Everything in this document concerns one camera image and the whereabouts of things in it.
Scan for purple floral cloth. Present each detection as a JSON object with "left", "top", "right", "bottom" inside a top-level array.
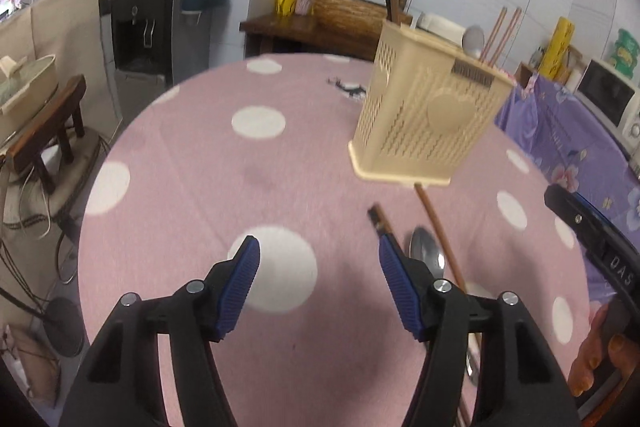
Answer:
[{"left": 493, "top": 74, "right": 640, "bottom": 303}]

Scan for dark wooden stool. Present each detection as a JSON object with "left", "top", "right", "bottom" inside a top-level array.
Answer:
[{"left": 6, "top": 75, "right": 87, "bottom": 195}]

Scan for yellow mug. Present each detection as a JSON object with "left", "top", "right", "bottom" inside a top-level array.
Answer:
[{"left": 276, "top": 0, "right": 297, "bottom": 16}]

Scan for green stacked containers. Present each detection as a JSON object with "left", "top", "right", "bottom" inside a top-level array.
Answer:
[{"left": 605, "top": 28, "right": 640, "bottom": 79}]

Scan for dark wooden side table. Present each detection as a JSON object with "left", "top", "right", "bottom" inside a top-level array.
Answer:
[{"left": 240, "top": 14, "right": 378, "bottom": 62}]

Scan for grey water dispenser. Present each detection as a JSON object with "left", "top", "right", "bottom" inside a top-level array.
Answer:
[{"left": 106, "top": 0, "right": 216, "bottom": 88}]

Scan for yellow rolled mat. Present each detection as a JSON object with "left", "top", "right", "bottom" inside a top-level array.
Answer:
[{"left": 538, "top": 16, "right": 575, "bottom": 79}]

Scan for woven basket sink basin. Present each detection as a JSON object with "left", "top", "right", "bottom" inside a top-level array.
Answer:
[{"left": 312, "top": 0, "right": 387, "bottom": 41}]

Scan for wooden handled metal spoon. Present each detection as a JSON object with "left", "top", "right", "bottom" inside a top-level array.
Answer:
[{"left": 409, "top": 227, "right": 480, "bottom": 386}]

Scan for pink polka dot tablecloth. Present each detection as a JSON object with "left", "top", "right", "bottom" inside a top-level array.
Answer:
[{"left": 77, "top": 52, "right": 597, "bottom": 427}]

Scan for cream cooking pot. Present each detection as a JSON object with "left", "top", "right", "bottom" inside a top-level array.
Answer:
[{"left": 1, "top": 54, "right": 58, "bottom": 133}]

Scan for beige plastic utensil holder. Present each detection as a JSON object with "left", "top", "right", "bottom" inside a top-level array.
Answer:
[{"left": 348, "top": 20, "right": 515, "bottom": 186}]

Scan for person's right hand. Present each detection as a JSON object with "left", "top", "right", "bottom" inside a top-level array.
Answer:
[{"left": 567, "top": 305, "right": 639, "bottom": 398}]

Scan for reddish brown chopstick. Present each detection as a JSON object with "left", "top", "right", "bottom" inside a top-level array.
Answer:
[{"left": 414, "top": 183, "right": 468, "bottom": 293}]

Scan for white microwave oven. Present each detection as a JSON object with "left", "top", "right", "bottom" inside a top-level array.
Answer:
[{"left": 573, "top": 58, "right": 640, "bottom": 154}]

